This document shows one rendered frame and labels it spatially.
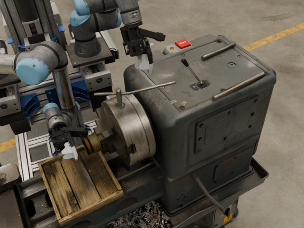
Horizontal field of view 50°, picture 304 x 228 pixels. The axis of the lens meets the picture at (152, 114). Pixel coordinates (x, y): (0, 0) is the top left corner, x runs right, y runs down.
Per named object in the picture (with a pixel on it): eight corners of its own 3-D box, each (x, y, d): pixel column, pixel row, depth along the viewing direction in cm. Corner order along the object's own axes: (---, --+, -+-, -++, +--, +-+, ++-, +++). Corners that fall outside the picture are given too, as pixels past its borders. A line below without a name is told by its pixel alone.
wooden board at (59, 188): (95, 144, 171) (94, 139, 169) (124, 196, 148) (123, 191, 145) (39, 168, 162) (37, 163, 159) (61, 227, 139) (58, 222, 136)
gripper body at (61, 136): (57, 155, 144) (49, 136, 152) (76, 148, 147) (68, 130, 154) (53, 144, 139) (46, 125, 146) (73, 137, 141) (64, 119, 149)
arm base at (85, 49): (72, 46, 186) (68, 30, 179) (97, 40, 190) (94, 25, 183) (77, 60, 176) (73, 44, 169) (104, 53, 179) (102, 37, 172)
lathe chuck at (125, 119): (122, 128, 171) (114, 81, 149) (150, 171, 150) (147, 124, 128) (106, 135, 168) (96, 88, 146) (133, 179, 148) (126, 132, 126)
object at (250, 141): (204, 168, 262) (212, 84, 202) (243, 215, 231) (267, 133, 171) (138, 201, 243) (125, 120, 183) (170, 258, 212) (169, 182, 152)
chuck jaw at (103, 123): (117, 125, 150) (107, 101, 149) (119, 125, 145) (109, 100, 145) (95, 134, 146) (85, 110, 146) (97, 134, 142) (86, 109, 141)
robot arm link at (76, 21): (71, 31, 179) (66, 8, 169) (95, 26, 182) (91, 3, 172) (75, 42, 170) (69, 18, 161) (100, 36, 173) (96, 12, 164)
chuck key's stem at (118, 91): (118, 111, 138) (115, 91, 130) (118, 108, 140) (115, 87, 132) (123, 111, 138) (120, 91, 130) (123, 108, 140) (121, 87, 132)
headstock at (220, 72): (212, 84, 202) (218, 28, 175) (267, 133, 171) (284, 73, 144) (126, 120, 183) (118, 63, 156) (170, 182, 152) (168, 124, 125)
